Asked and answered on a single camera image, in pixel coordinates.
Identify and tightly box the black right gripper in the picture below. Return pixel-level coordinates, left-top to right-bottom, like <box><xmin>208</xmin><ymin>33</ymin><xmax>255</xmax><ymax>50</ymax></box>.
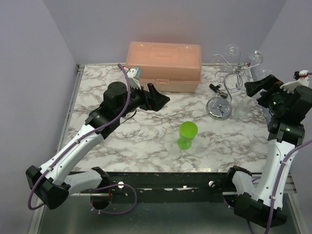
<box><xmin>246</xmin><ymin>74</ymin><xmax>294</xmax><ymax>115</ymax></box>

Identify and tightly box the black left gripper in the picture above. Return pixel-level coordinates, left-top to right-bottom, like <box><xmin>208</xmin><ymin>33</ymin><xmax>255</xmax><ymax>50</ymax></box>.
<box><xmin>117</xmin><ymin>81</ymin><xmax>170</xmax><ymax>119</ymax></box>

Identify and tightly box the clear stemmed wine glass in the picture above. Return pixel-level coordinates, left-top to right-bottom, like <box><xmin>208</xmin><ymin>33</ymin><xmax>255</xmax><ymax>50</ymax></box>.
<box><xmin>243</xmin><ymin>50</ymin><xmax>264</xmax><ymax>80</ymax></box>

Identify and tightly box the tall clear wine glass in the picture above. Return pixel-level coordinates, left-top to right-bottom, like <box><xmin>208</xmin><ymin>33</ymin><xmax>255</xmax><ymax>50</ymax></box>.
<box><xmin>220</xmin><ymin>44</ymin><xmax>241</xmax><ymax>72</ymax></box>

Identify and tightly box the green plastic goblet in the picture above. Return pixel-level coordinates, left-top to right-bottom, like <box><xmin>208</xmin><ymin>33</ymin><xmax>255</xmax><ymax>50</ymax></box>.
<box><xmin>177</xmin><ymin>121</ymin><xmax>198</xmax><ymax>150</ymax></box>

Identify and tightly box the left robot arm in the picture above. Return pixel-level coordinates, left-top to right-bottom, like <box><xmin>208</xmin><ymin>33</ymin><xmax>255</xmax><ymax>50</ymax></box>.
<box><xmin>26</xmin><ymin>81</ymin><xmax>170</xmax><ymax>210</ymax></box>

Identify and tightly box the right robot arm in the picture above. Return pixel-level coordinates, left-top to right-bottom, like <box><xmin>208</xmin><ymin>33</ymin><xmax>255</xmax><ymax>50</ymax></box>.
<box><xmin>224</xmin><ymin>70</ymin><xmax>312</xmax><ymax>230</ymax></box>

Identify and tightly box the black corkscrew tool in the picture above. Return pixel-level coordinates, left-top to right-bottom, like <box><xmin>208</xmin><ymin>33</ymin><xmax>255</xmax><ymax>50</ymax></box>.
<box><xmin>209</xmin><ymin>83</ymin><xmax>228</xmax><ymax>99</ymax></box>

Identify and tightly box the pink plastic storage box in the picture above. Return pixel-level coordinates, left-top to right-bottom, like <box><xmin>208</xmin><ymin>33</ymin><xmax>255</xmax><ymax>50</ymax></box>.
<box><xmin>126</xmin><ymin>41</ymin><xmax>202</xmax><ymax>93</ymax></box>

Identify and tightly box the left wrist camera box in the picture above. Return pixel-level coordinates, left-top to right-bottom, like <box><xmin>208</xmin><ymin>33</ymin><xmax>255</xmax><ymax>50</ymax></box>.
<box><xmin>127</xmin><ymin>67</ymin><xmax>143</xmax><ymax>89</ymax></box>

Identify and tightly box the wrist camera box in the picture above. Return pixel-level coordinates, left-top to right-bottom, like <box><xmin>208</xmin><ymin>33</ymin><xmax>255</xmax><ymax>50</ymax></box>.
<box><xmin>127</xmin><ymin>67</ymin><xmax>143</xmax><ymax>89</ymax></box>
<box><xmin>280</xmin><ymin>70</ymin><xmax>312</xmax><ymax>93</ymax></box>

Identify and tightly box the chrome wire wine glass rack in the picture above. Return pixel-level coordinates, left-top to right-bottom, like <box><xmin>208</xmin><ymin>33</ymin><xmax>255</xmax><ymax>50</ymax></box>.
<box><xmin>205</xmin><ymin>54</ymin><xmax>252</xmax><ymax>120</ymax></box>

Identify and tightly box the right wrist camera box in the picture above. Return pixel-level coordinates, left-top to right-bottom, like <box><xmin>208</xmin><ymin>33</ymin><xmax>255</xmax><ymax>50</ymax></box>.
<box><xmin>280</xmin><ymin>70</ymin><xmax>312</xmax><ymax>93</ymax></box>

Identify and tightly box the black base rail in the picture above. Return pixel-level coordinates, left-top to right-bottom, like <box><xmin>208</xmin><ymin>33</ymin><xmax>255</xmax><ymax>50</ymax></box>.
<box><xmin>94</xmin><ymin>172</ymin><xmax>236</xmax><ymax>203</ymax></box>

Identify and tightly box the aluminium table frame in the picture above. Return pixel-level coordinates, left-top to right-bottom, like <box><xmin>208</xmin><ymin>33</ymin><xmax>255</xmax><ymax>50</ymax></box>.
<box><xmin>27</xmin><ymin>64</ymin><xmax>85</xmax><ymax>234</ymax></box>

